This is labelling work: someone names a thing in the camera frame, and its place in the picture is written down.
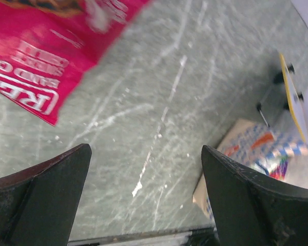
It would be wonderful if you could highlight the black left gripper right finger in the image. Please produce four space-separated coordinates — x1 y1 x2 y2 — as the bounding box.
201 146 308 245

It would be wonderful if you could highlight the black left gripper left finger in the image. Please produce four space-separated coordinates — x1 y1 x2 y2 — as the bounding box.
0 143 92 245

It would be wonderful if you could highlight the blue checkered paper bag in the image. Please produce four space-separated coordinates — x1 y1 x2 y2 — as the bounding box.
192 118 308 221

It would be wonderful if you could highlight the red REAL chips bag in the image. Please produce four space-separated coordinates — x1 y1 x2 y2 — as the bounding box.
0 1 146 125

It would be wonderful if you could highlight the yellow edged clipboard stand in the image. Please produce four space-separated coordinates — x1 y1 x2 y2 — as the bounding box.
253 50 308 143

